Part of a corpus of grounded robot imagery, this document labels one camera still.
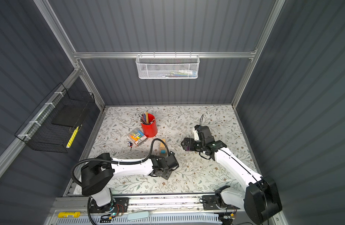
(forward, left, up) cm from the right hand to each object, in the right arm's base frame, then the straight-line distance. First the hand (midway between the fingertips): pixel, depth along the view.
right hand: (189, 144), depth 83 cm
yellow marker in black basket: (-8, +59, +17) cm, 62 cm away
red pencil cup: (+14, +26, -5) cm, 30 cm away
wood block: (-3, +15, +3) cm, 16 cm away
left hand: (-12, +13, -12) cm, 21 cm away
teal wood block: (0, +16, -8) cm, 18 cm away
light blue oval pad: (-34, +27, -9) cm, 44 cm away
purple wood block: (-7, +1, +8) cm, 11 cm away
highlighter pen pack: (+12, +35, -10) cm, 39 cm away
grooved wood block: (-2, +16, +4) cm, 17 cm away
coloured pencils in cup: (+20, +30, +1) cm, 36 cm away
